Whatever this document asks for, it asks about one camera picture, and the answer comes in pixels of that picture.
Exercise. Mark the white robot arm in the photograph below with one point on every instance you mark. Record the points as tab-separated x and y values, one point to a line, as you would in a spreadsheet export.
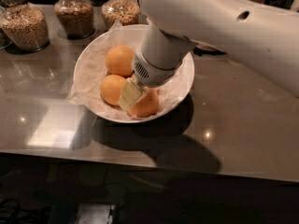
264	38

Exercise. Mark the silver device under table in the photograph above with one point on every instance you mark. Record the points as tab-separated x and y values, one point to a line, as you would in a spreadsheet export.
95	213

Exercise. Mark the glass jar of cereal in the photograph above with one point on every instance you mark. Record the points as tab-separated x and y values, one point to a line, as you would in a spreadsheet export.
124	11

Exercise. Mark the glass jar of grains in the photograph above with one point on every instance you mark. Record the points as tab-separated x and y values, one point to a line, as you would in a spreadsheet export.
76	17

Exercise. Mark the glass jar of nuts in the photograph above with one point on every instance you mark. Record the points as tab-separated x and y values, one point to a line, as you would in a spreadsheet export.
24	25

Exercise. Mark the orange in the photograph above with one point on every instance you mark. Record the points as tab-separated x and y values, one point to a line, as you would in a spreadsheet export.
111	87
118	61
148	106

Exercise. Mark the white bowl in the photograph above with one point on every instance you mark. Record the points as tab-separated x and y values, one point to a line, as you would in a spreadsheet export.
84	66

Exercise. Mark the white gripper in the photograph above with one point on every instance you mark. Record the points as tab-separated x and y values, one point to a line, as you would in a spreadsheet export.
151	73

